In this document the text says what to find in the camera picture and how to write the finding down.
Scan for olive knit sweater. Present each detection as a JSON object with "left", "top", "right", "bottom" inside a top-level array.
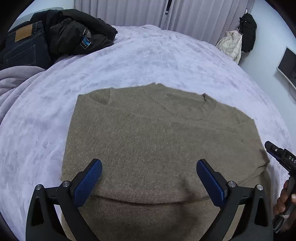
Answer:
[{"left": 62, "top": 83, "right": 271, "bottom": 240}]

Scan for person right hand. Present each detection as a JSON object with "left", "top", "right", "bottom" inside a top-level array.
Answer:
[{"left": 273, "top": 180, "right": 296, "bottom": 222}]

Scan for cream puffer jacket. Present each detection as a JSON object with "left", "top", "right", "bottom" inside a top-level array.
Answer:
[{"left": 215, "top": 30, "right": 243, "bottom": 64}]

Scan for black hanging jacket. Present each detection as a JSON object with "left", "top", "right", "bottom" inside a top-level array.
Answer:
[{"left": 239, "top": 13, "right": 257, "bottom": 53}]

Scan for grey plush blanket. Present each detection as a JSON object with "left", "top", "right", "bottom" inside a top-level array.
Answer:
[{"left": 1, "top": 66, "right": 44, "bottom": 122}]

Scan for grey pleated curtain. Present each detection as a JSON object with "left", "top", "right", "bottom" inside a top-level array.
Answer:
[{"left": 74, "top": 0, "right": 254, "bottom": 45}]

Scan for dark blue jeans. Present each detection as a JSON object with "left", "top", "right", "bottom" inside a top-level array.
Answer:
[{"left": 1, "top": 21, "right": 51, "bottom": 69}]

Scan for black jacket on bed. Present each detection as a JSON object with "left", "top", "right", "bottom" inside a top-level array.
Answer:
[{"left": 30, "top": 9, "right": 117, "bottom": 62}]

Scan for wall monitor screen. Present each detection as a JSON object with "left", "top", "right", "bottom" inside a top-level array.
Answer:
[{"left": 277, "top": 47, "right": 296, "bottom": 89}]

